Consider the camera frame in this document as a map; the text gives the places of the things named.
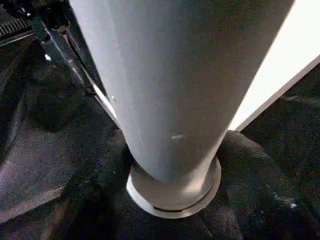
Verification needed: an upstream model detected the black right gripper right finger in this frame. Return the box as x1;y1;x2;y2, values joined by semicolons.
194;130;320;240

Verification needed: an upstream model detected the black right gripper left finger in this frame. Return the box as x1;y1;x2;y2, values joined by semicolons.
49;128;133;240

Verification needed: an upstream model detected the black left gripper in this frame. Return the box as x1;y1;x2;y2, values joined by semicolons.
0;0;108;97

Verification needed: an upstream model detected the white plastic table leg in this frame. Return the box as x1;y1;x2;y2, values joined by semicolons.
68;0;296;193

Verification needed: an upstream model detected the white plastic table top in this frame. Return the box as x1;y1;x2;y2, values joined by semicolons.
91;0;320;220

